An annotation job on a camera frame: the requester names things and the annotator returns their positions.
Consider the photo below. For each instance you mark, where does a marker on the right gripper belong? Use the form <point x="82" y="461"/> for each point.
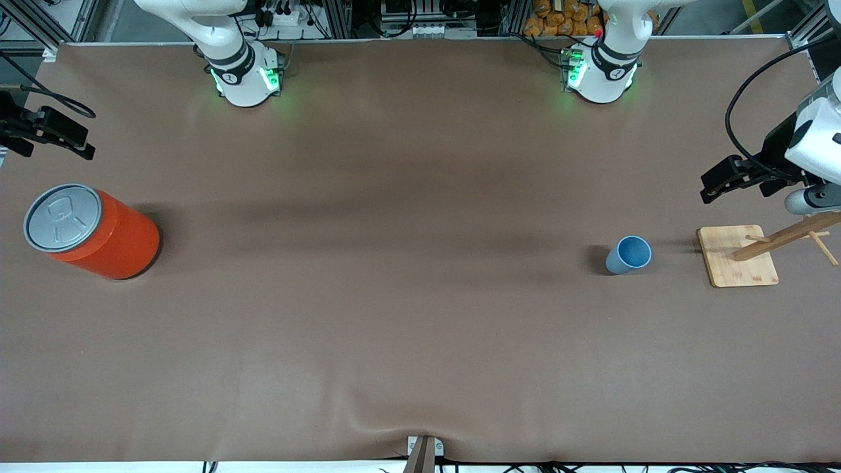
<point x="13" y="126"/>

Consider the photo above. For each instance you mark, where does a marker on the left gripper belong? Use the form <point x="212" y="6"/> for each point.
<point x="776" y="146"/>

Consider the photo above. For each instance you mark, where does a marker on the light blue cup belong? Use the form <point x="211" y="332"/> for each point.
<point x="617" y="263"/>

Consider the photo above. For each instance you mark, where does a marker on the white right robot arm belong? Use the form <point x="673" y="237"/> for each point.
<point x="246" y="79"/>

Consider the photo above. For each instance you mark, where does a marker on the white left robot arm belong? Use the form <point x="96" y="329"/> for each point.
<point x="611" y="72"/>

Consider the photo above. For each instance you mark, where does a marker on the wooden cup rack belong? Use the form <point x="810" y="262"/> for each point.
<point x="739" y="263"/>

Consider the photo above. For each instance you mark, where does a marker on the orange can with grey lid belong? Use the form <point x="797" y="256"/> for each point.
<point x="118" y="243"/>

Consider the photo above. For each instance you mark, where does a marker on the orange snack bag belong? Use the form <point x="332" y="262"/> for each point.
<point x="558" y="20"/>

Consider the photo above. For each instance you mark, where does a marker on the white power strip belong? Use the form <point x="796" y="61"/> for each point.
<point x="289" y="18"/>

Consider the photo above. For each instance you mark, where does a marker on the white connector strip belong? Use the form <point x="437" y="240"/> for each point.
<point x="440" y="30"/>

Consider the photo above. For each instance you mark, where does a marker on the brown table mat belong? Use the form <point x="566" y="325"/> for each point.
<point x="420" y="315"/>

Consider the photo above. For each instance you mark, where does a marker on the aluminium frame profile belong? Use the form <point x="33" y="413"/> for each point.
<point x="798" y="41"/>
<point x="85" y="16"/>

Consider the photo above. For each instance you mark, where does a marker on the grey metal clamp bracket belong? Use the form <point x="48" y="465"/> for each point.
<point x="412" y="445"/>

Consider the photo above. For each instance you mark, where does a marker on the brown mount pole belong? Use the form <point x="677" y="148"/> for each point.
<point x="422" y="460"/>

